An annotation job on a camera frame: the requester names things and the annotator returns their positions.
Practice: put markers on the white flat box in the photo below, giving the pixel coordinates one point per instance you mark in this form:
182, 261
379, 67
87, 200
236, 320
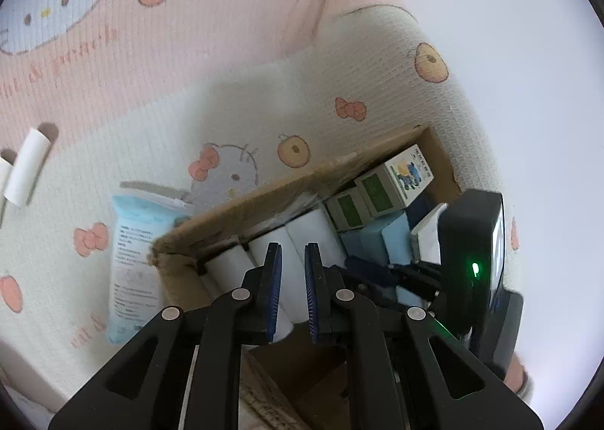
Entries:
424, 237

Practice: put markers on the blue wet wipes pack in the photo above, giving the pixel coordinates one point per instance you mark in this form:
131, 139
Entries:
136, 293

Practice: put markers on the brown cardboard box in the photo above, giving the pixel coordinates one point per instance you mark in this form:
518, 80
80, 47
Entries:
289, 211

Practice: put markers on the white paper tube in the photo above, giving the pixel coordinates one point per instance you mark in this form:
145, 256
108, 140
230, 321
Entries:
5, 170
26, 168

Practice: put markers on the small green white box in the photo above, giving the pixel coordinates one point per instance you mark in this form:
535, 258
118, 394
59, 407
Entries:
348, 210

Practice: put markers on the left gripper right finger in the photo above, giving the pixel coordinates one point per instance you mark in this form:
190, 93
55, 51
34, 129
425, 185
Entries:
404, 369

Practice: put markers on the white green cartoon box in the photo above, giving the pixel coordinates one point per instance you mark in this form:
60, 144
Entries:
395, 184

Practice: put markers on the light blue box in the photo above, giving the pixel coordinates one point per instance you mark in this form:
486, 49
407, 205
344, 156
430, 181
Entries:
367, 243
396, 238

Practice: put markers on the white paper roll core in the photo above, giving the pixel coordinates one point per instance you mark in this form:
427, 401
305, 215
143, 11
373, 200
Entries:
292, 298

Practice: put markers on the pink cartoon bed sheet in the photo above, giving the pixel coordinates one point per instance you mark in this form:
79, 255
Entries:
208, 99

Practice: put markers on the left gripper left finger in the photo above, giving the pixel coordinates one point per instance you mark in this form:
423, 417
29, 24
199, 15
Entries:
182, 370

